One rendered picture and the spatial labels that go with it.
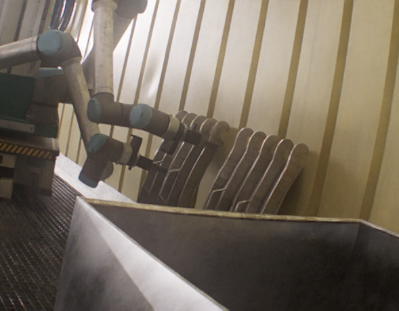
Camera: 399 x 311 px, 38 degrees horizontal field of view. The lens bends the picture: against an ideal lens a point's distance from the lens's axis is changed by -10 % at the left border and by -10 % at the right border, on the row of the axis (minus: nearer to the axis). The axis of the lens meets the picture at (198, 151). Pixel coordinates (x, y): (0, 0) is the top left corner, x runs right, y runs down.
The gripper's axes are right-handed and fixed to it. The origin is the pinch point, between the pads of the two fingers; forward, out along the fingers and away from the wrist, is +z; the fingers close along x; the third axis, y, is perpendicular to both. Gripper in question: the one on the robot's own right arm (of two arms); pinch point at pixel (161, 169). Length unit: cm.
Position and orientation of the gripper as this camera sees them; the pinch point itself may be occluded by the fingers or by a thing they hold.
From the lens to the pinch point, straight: 264.6
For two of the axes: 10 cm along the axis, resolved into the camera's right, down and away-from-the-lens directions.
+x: 4.9, 1.8, -8.5
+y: -3.8, 9.3, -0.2
